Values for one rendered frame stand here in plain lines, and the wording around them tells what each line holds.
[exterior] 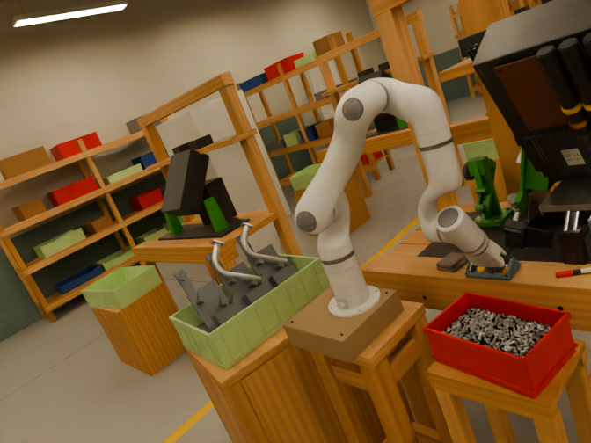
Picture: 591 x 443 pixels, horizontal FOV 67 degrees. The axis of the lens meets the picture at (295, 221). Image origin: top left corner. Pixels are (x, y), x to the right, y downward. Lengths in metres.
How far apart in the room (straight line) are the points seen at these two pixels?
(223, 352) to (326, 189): 0.82
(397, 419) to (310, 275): 0.72
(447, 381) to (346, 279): 0.43
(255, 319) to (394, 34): 1.37
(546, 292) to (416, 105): 0.69
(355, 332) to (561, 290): 0.61
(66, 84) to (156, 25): 2.08
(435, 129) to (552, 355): 0.64
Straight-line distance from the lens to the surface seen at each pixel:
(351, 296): 1.53
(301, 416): 2.04
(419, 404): 2.26
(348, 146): 1.30
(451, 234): 1.30
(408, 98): 1.23
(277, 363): 1.89
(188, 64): 9.28
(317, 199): 1.37
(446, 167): 1.25
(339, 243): 1.47
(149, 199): 7.71
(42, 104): 8.05
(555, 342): 1.32
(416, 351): 1.68
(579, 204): 1.42
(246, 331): 1.87
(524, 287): 1.55
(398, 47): 2.16
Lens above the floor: 1.67
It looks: 15 degrees down
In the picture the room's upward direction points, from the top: 22 degrees counter-clockwise
